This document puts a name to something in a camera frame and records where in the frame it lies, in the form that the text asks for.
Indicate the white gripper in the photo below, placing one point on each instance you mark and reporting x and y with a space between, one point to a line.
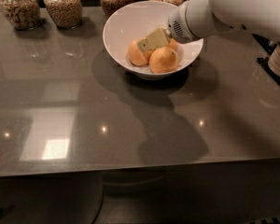
177 24

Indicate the orange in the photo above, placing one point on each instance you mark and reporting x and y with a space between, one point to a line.
163 60
136 56
173 44

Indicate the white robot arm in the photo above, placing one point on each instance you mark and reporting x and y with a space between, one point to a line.
259 17

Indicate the white ceramic bowl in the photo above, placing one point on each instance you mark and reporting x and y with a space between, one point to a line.
135 21

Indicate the far left glass nut jar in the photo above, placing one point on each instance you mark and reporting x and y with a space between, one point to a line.
23 15

